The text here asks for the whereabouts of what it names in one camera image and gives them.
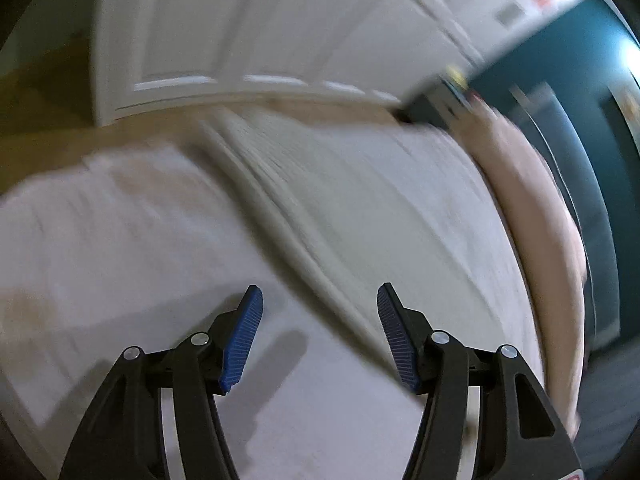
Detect cream knitted cardigan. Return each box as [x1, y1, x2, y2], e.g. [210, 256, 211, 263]
[198, 108, 544, 376]

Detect pink folded duvet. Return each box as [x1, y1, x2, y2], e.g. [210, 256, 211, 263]
[450, 94, 587, 438]

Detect floral pink bedspread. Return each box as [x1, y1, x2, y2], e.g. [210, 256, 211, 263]
[0, 104, 551, 480]

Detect teal upholstered headboard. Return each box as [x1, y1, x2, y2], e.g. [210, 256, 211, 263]
[470, 0, 639, 356]

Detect white panelled wardrobe doors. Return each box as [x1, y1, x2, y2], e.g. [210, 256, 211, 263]
[92, 0, 492, 129]

